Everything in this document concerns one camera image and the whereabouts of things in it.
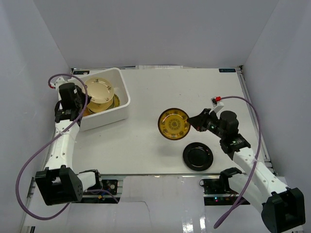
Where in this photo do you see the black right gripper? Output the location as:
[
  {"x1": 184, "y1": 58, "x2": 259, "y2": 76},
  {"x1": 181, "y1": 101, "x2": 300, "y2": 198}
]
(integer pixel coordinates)
[{"x1": 187, "y1": 109, "x2": 225, "y2": 139}]

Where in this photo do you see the yellow square panda dish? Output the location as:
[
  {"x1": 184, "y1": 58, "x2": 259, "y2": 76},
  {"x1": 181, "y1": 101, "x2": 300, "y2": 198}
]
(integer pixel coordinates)
[{"x1": 87, "y1": 98, "x2": 114, "y2": 114}]

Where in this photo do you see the beige round patterned plate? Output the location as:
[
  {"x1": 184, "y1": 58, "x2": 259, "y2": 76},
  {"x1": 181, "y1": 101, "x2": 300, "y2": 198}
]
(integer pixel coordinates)
[{"x1": 85, "y1": 77, "x2": 114, "y2": 104}]

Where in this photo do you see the yellow ornate round plate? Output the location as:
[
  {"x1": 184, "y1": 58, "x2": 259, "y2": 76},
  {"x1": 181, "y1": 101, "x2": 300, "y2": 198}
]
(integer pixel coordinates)
[{"x1": 157, "y1": 108, "x2": 190, "y2": 141}]

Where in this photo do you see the round green-rimmed bamboo plate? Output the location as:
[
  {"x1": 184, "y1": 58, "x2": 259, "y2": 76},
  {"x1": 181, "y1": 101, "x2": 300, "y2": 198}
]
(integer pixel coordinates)
[{"x1": 113, "y1": 94, "x2": 121, "y2": 108}]

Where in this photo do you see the black round plate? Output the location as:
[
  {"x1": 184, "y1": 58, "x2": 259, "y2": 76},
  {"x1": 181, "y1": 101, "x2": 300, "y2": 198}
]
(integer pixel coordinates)
[{"x1": 183, "y1": 142, "x2": 213, "y2": 172}]

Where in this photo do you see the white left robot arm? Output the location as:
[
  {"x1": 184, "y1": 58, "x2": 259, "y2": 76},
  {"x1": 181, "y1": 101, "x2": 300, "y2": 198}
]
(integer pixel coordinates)
[{"x1": 35, "y1": 81, "x2": 103, "y2": 206}]

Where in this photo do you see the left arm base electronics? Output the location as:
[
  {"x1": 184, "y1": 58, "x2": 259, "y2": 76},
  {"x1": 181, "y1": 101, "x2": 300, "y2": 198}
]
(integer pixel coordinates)
[{"x1": 81, "y1": 179, "x2": 120, "y2": 204}]

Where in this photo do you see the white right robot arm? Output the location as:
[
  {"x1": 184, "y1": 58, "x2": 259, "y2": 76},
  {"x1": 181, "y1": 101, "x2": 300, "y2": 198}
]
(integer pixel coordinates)
[{"x1": 187, "y1": 109, "x2": 306, "y2": 233}]

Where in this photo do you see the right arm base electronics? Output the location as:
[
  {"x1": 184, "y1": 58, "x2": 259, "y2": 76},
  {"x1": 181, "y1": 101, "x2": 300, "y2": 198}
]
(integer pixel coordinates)
[{"x1": 199, "y1": 175, "x2": 239, "y2": 206}]

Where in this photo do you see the white plastic bin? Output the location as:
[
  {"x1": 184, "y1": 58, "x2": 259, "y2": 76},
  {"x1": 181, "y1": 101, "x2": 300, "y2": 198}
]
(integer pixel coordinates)
[{"x1": 72, "y1": 67, "x2": 131, "y2": 131}]

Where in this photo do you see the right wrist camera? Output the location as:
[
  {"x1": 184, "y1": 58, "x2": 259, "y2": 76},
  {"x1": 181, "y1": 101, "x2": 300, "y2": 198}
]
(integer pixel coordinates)
[{"x1": 209, "y1": 96, "x2": 224, "y2": 114}]

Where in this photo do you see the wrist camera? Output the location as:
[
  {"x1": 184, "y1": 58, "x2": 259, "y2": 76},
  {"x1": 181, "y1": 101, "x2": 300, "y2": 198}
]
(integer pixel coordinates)
[
  {"x1": 209, "y1": 96, "x2": 224, "y2": 114},
  {"x1": 49, "y1": 76, "x2": 67, "y2": 91}
]

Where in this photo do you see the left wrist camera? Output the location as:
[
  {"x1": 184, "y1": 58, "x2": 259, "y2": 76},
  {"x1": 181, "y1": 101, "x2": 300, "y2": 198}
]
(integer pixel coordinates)
[{"x1": 49, "y1": 76, "x2": 67, "y2": 91}]

